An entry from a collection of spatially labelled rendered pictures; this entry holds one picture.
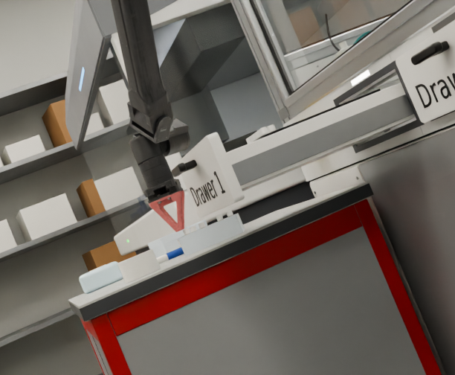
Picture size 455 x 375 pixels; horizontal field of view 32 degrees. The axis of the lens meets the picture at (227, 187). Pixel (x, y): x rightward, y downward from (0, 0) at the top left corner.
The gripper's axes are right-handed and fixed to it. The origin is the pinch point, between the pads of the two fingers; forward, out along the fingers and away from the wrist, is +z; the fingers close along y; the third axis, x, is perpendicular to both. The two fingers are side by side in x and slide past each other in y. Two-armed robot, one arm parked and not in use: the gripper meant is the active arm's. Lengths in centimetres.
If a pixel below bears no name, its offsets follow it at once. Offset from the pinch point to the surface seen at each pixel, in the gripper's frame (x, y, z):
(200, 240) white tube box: -3.5, -5.1, 4.1
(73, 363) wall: 141, 353, 57
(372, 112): -40, -32, -5
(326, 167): -32.9, 12.5, 0.4
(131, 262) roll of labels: 8.3, -17.2, 2.6
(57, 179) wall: 108, 367, -58
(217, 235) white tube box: -7.0, -5.2, 4.5
